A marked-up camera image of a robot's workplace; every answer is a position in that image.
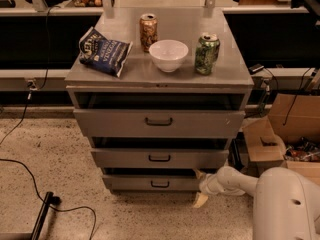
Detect cardboard box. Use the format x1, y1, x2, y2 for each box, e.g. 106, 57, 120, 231
242, 94, 320, 185

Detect snack packets in box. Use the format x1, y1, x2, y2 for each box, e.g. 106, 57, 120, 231
284, 137, 320, 162

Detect white bowl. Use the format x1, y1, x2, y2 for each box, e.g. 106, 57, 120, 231
149, 40, 189, 72

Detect grey metal drawer cabinet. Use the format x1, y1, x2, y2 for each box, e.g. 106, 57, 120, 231
66, 8, 253, 179

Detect black metal stand leg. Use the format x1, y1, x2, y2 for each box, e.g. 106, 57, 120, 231
0, 191, 62, 240

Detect small black device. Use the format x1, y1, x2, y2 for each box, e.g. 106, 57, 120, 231
248, 64, 264, 74

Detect grey top drawer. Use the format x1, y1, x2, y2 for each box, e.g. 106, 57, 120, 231
74, 109, 244, 138

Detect green soda can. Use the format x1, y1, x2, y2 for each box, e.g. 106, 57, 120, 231
195, 34, 220, 75

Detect grey drawer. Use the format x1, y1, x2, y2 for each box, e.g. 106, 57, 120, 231
91, 148, 229, 169
74, 109, 244, 138
102, 175, 199, 192

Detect blue chip bag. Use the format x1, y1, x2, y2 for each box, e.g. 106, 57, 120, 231
79, 27, 132, 77

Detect black hanging cable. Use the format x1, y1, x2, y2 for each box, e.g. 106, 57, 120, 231
0, 6, 54, 146

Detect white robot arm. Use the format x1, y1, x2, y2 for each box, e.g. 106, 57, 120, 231
194, 166, 320, 240

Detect black floor cable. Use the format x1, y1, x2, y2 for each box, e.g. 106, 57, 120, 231
0, 157, 98, 240

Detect grey middle drawer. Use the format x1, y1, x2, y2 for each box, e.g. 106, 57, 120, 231
91, 148, 229, 169

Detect grey bottom drawer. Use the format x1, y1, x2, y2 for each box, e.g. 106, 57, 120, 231
102, 175, 199, 192

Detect orange soda can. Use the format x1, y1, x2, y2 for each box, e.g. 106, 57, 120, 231
139, 13, 158, 52

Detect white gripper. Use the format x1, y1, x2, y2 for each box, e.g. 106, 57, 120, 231
193, 169, 220, 208

